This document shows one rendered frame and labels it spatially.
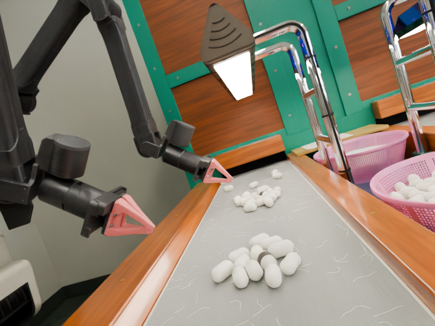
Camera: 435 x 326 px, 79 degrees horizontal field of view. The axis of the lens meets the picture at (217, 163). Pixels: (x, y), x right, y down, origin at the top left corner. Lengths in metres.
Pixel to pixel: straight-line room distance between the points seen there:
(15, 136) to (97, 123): 1.85
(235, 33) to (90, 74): 2.05
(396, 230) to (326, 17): 1.02
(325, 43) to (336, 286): 1.04
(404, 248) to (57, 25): 0.86
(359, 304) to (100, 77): 2.24
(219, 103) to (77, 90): 1.50
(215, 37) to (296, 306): 0.35
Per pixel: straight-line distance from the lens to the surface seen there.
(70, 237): 2.73
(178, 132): 0.72
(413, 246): 0.34
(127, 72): 0.77
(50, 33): 0.89
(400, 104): 1.24
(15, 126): 0.52
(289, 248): 0.40
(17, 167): 0.52
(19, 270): 0.88
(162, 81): 1.25
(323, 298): 0.33
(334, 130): 0.63
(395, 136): 0.99
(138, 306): 0.42
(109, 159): 2.32
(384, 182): 0.58
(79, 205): 0.50
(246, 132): 1.18
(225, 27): 0.41
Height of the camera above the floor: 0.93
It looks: 5 degrees down
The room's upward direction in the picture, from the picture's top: 19 degrees counter-clockwise
